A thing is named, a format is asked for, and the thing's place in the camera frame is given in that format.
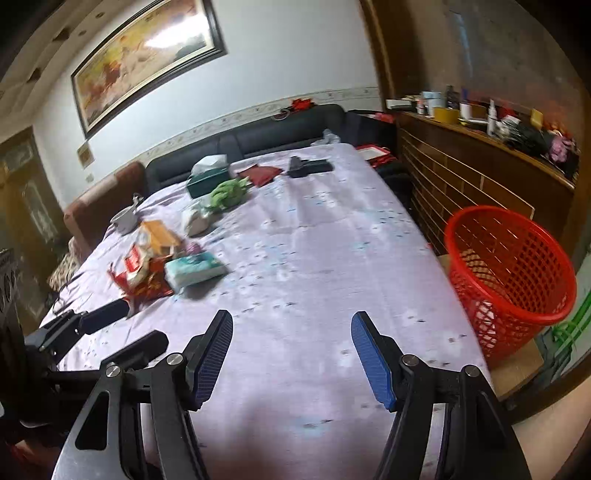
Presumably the white plastic bottle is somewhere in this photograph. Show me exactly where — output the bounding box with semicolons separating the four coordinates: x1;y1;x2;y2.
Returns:
487;99;498;137

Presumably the brown armchair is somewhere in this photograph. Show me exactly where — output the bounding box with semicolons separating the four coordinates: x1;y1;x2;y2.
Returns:
63;161;147;258

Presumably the teal cartoon tissue pack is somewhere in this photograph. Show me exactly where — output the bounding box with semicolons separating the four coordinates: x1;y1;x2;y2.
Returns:
164;251;228;293

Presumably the green tissue box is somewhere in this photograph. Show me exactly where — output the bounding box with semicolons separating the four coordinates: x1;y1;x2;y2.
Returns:
186;154;230;199

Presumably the red decoration on sofa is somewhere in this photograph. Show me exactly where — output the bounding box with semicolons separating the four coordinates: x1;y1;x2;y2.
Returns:
288;98;315;113

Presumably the red flat pouch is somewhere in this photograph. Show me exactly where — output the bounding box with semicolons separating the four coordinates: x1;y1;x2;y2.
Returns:
238;164;283;187

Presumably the wooden door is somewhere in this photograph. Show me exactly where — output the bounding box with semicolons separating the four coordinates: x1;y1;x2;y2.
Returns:
1;127;67;333

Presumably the red snack wrapper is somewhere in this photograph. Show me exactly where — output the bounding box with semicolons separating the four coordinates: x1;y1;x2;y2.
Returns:
107;256;173;303

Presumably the green knitted cloth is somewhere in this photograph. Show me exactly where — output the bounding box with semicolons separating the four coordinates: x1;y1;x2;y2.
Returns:
209;178;250;211

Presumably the orange paper box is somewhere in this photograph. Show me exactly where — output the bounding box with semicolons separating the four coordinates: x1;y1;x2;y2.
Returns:
136;220;180;257

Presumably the red plastic mesh basket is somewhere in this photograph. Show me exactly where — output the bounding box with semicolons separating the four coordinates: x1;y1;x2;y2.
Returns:
445;205;577;367

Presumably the black toy gun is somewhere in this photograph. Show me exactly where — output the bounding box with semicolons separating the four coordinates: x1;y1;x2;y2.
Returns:
287;156;334;178

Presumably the white ceramic mug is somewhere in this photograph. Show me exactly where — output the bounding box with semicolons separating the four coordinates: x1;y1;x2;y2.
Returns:
110;193;143;235

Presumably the framed horse painting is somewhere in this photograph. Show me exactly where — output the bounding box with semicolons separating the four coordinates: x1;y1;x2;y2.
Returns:
71;0;226;139

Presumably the purple floral tablecloth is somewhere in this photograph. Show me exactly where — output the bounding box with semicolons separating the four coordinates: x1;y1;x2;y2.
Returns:
60;143;485;479

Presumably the wooden cabinet shelf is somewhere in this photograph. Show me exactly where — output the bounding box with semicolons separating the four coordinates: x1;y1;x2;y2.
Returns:
397;113;575;255

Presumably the yellow container on shelf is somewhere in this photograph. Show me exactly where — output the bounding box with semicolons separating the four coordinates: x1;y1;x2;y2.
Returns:
433;107;460;125

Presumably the black leather sofa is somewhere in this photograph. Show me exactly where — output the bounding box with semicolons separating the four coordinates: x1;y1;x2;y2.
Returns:
145;104;398;195

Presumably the red white cigarette pack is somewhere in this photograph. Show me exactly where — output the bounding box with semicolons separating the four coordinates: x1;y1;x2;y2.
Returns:
123;243;150;289

